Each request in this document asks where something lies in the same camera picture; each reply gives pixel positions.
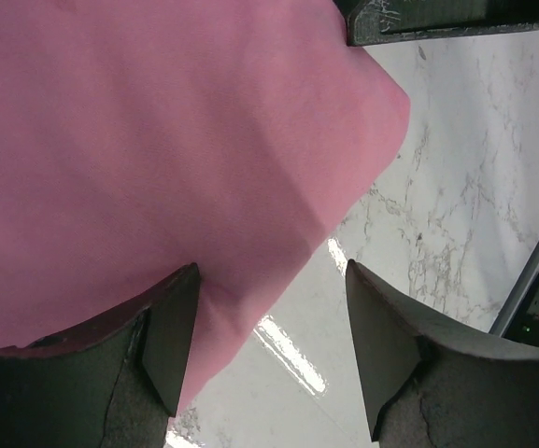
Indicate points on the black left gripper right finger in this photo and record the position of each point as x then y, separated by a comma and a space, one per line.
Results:
429, 380

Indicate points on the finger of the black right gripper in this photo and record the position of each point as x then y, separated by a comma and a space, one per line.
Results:
379, 22

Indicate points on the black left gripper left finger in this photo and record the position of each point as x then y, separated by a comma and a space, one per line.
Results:
112, 381

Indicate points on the pink t shirt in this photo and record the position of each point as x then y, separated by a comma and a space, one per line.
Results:
140, 136

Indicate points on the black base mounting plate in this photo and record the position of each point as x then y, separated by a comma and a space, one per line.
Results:
524, 325

